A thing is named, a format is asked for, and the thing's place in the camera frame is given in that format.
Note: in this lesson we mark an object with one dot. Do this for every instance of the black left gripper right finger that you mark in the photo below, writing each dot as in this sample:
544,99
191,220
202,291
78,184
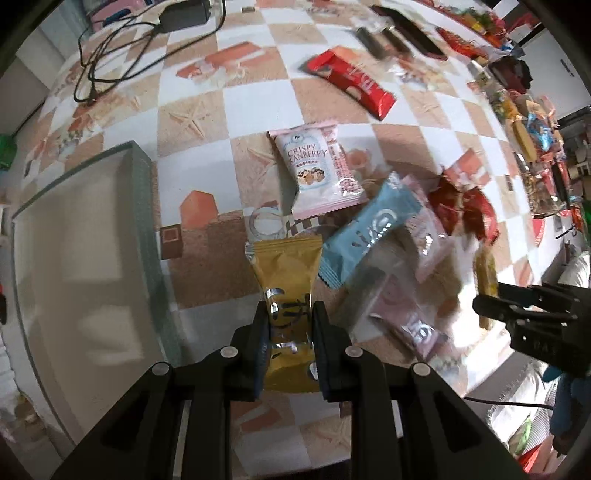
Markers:
330,343

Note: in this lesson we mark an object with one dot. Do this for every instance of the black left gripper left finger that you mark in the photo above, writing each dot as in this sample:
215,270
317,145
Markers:
248,367

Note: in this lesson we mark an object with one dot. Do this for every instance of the pink long snack packet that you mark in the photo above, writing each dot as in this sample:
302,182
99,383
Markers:
393,309

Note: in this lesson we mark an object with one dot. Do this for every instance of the yellow snack packet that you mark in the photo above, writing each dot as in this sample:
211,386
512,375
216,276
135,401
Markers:
286,270

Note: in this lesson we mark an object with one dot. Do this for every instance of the red crinkled candy wrapper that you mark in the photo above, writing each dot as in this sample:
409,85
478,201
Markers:
468,207

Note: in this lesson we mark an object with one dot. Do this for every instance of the light blue snack packet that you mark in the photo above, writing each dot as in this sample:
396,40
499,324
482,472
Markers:
393,205

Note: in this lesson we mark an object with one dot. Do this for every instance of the pink crispy cranberry packet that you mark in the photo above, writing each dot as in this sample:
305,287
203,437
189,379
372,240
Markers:
318,166

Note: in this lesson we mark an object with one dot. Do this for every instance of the red long snack packet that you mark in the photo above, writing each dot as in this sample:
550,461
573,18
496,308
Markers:
353,81

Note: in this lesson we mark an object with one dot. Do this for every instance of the grey cardboard box tray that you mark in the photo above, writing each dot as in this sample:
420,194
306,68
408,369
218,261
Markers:
89,291

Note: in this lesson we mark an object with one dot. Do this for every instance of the black phone on table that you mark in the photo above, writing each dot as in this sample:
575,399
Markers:
412,33

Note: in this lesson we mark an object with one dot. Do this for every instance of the dark wrapped bar far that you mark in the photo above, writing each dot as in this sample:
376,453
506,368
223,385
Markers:
368,40

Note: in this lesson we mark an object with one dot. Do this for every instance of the dark wrapped bar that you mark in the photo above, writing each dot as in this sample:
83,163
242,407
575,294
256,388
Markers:
368,40
400,47

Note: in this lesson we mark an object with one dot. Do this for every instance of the black power adapter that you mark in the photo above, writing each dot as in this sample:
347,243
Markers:
184,14

